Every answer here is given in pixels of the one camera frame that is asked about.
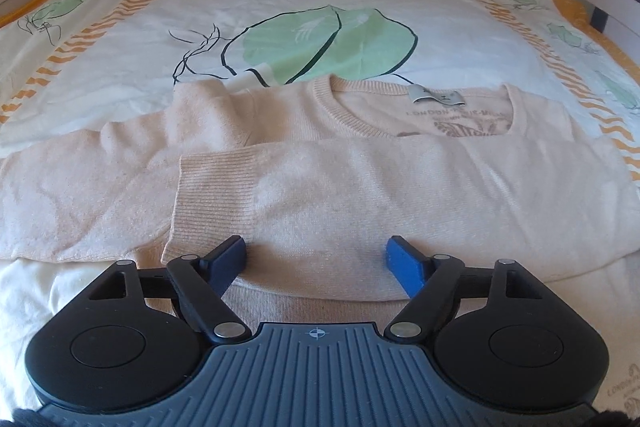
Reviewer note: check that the cream cloth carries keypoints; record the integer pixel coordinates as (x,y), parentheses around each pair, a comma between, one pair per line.
(30,307)

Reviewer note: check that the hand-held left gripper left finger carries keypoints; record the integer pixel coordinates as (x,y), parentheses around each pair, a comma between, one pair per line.
(231,257)

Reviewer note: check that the pale pink knit sweater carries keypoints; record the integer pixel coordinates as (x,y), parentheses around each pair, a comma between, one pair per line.
(350,187)

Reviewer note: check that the leaf printed duvet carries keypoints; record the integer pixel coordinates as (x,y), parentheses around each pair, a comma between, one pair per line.
(150,7)

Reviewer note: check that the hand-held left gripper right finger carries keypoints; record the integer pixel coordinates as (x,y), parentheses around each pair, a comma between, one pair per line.
(404,263)

